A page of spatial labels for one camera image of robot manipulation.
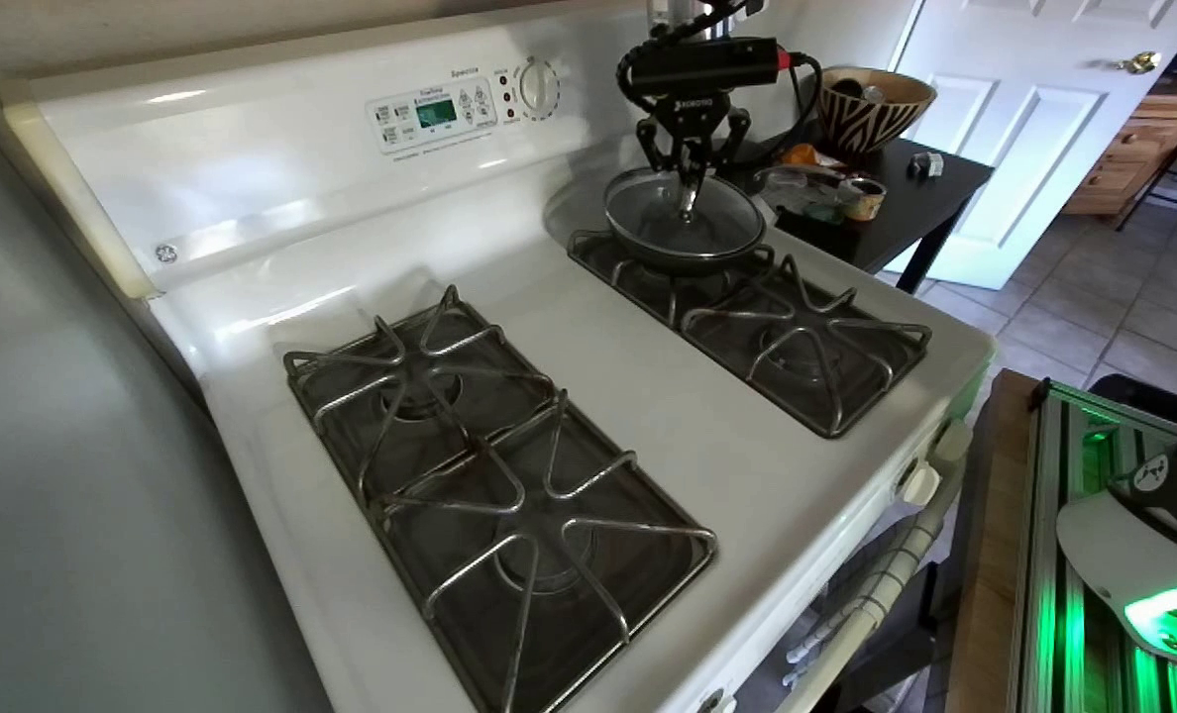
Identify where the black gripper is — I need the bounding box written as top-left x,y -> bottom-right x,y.
630,82 -> 755,192

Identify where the round glass pan lid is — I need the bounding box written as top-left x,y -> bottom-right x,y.
597,165 -> 770,263

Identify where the white stove dial knob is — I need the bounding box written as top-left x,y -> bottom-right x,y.
509,54 -> 567,124

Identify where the patterned round bowl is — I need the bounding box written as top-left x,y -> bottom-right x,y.
804,65 -> 941,165

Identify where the small round cup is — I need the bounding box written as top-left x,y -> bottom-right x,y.
836,173 -> 896,226

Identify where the black double burner grate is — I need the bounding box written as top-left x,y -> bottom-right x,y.
564,221 -> 936,442
282,280 -> 725,713

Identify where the stove control panel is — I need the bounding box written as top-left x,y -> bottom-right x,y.
365,54 -> 569,165

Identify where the small dark table object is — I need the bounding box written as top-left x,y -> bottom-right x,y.
904,147 -> 949,186

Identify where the black side table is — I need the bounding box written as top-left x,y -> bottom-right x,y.
754,126 -> 999,296

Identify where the white gas stove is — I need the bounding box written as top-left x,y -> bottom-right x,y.
0,0 -> 1002,713

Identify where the white panel door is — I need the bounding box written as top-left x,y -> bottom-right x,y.
874,0 -> 1177,296

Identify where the wooden cabinet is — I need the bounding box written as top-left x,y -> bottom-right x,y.
1060,82 -> 1177,226

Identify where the wooden plank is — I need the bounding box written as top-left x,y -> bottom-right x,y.
939,369 -> 1052,713

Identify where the grey refrigerator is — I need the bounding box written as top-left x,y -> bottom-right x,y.
0,82 -> 342,713

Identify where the wrist stereo camera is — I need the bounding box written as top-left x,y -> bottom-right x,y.
614,34 -> 793,95

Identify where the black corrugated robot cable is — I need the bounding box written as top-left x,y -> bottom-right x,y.
611,0 -> 828,173

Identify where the brass door handle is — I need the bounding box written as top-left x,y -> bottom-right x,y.
1092,49 -> 1163,81

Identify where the white oven door handle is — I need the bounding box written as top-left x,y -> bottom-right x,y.
770,450 -> 961,713

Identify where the metal robot mount frame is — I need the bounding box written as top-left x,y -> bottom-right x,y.
1017,378 -> 1177,713

